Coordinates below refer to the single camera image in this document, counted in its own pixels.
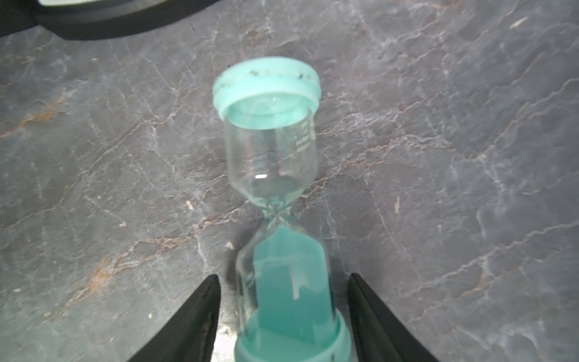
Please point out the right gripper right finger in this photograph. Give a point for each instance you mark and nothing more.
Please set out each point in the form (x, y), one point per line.
(378, 333)

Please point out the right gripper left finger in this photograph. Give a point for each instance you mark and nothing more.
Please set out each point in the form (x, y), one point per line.
(190, 334)

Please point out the black bit holder strip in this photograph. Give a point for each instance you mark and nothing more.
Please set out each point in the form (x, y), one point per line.
(96, 20)

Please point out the green hourglass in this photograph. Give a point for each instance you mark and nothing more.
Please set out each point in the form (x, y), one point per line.
(285, 299)

